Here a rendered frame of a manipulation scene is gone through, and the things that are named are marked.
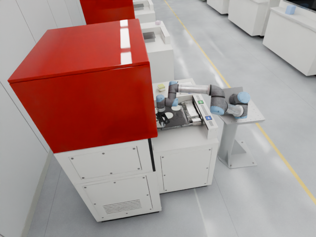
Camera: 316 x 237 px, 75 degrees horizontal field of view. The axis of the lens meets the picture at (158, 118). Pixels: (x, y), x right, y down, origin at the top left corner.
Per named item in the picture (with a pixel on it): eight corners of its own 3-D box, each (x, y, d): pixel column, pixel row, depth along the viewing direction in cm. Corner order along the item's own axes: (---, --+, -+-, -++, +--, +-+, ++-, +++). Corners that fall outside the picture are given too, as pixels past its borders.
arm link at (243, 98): (245, 93, 212) (251, 91, 198) (244, 106, 211) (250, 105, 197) (234, 92, 212) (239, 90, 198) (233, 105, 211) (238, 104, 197)
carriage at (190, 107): (193, 126, 209) (193, 123, 207) (184, 104, 236) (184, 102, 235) (201, 124, 210) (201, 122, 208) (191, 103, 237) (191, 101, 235)
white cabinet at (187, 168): (159, 197, 245) (153, 153, 191) (150, 138, 318) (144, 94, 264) (212, 188, 249) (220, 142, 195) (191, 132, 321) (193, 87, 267)
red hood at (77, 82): (53, 154, 146) (6, 80, 107) (72, 90, 207) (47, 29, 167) (158, 137, 150) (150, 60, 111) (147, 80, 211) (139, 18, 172)
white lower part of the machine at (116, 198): (98, 225, 226) (72, 185, 172) (103, 164, 288) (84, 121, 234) (162, 214, 230) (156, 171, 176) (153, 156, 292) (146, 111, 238)
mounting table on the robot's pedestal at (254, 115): (245, 103, 255) (248, 94, 246) (262, 128, 221) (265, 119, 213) (209, 107, 254) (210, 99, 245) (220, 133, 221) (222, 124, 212)
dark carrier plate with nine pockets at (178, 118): (154, 129, 204) (154, 129, 203) (150, 108, 229) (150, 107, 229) (188, 124, 205) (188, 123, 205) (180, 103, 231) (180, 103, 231)
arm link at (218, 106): (250, 104, 204) (220, 95, 168) (249, 119, 203) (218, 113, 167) (239, 105, 213) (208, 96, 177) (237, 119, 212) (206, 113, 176)
